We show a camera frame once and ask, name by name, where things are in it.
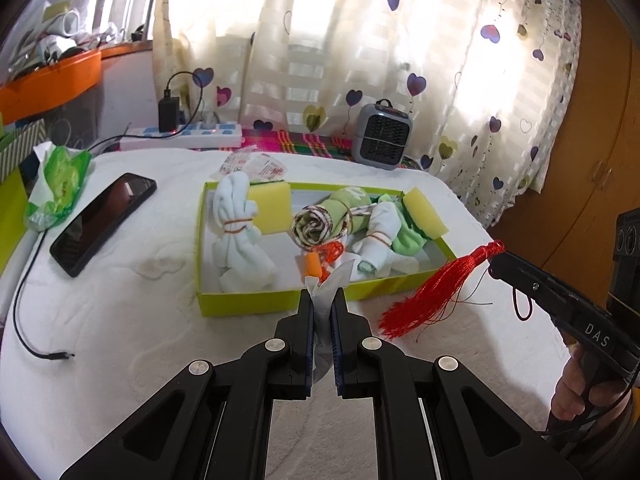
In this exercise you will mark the orange shelf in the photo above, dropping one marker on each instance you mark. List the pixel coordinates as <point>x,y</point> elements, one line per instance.
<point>50,85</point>

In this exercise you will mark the black smartphone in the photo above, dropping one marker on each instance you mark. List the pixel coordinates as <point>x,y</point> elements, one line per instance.
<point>100,225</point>

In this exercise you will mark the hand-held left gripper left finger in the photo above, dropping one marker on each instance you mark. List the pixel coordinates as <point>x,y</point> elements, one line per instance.
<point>305,330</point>

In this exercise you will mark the shallow lime green box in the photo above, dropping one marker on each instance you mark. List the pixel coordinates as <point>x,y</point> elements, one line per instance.
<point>240,302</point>

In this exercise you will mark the white sock bundle teal print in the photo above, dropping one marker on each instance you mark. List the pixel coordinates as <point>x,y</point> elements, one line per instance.
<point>380,250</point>

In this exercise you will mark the small yellow green sponge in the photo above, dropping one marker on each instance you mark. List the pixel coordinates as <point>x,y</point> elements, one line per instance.
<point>425,210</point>

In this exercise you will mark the light green cloth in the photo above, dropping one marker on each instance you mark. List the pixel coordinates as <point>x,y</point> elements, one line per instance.
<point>410,242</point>

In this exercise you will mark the wooden wardrobe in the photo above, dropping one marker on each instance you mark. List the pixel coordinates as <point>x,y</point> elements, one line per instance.
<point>590,135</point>

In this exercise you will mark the green towel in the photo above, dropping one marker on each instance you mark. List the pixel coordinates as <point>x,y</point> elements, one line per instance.
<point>320,220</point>

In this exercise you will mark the small grey heater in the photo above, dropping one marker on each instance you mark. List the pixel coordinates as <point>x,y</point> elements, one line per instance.
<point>382,132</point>

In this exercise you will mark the large yellow sponge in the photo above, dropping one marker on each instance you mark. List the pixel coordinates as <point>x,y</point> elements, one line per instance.
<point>272,210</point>

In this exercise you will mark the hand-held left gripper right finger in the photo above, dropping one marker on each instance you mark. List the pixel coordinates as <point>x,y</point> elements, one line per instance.
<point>339,330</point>

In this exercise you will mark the printed plastic wrapper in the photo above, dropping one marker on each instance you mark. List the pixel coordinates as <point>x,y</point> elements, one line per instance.
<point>252,165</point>

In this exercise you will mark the heart print curtain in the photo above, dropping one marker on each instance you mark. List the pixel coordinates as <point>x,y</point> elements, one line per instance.
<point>375,35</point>

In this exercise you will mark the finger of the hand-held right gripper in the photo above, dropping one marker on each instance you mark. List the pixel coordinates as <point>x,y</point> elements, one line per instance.
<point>530,287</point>

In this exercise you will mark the pile of white clutter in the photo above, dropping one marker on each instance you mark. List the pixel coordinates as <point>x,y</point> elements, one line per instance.
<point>55,30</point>

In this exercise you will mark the red tassel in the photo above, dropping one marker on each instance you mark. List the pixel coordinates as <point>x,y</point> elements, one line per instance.
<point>430,295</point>

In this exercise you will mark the green wet wipes packet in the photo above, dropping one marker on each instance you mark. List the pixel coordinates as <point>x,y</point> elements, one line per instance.
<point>60,185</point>

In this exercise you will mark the white power strip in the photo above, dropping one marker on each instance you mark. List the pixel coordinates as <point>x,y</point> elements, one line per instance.
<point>200,135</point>

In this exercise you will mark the green chevron pattern box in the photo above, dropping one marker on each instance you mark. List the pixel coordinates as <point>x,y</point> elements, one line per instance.
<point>12,200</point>

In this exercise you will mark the white fabric pouch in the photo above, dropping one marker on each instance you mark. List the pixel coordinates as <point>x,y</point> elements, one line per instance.
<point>332,280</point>

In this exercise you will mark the colourful plaid blanket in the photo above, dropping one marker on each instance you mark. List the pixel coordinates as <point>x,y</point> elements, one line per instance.
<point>310,142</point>

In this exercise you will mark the orange thread bundle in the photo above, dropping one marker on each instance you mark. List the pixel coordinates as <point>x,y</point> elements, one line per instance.
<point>312,262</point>

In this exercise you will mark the black charger adapter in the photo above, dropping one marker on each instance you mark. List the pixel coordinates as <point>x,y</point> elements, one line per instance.
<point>169,112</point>

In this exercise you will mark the person's right hand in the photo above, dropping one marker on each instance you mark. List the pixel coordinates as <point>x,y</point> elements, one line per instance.
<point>567,400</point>

